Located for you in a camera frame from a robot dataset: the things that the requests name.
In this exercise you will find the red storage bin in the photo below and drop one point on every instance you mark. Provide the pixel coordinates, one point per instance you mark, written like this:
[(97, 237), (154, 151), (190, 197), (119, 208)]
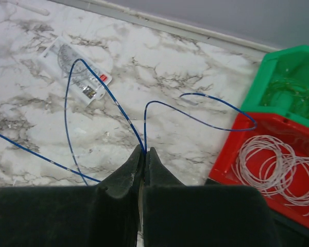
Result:
[(270, 153)]

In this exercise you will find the white packaged ruler set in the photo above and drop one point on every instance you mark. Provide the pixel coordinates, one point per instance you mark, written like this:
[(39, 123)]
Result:
[(70, 67)]

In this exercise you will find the black storage bin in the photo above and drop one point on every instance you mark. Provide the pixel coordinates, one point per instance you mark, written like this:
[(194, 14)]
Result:
[(293, 226)]

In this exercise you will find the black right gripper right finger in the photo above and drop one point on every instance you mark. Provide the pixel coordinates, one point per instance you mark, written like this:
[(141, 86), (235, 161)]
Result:
[(171, 210)]

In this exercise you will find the green storage bin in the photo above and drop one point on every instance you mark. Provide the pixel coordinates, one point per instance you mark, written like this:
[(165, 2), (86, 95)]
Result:
[(281, 85)]

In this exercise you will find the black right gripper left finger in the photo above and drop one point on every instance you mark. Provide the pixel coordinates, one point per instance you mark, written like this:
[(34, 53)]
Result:
[(106, 214)]

